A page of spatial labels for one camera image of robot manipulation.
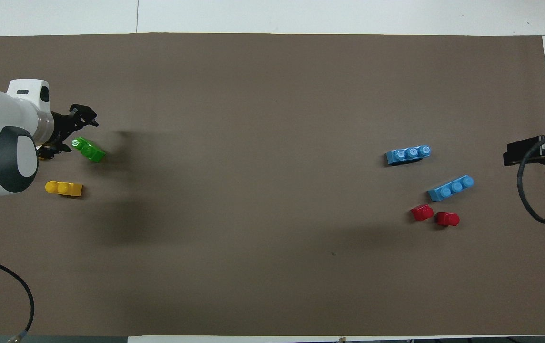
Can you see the blue three-stud toy block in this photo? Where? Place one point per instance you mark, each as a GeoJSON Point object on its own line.
{"type": "Point", "coordinates": [408, 156]}
{"type": "Point", "coordinates": [449, 189]}

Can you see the brown table mat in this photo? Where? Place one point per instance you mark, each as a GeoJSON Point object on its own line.
{"type": "Point", "coordinates": [272, 267]}

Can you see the yellow two-stud toy block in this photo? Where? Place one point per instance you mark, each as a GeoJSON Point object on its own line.
{"type": "Point", "coordinates": [39, 154]}
{"type": "Point", "coordinates": [65, 189]}

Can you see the small red toy block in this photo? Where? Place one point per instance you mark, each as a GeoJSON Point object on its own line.
{"type": "Point", "coordinates": [422, 213]}
{"type": "Point", "coordinates": [448, 219]}

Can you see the green two-stud toy block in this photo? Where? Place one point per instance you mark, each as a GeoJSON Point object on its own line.
{"type": "Point", "coordinates": [92, 152]}

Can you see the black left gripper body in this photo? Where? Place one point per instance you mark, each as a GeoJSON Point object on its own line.
{"type": "Point", "coordinates": [62, 126]}

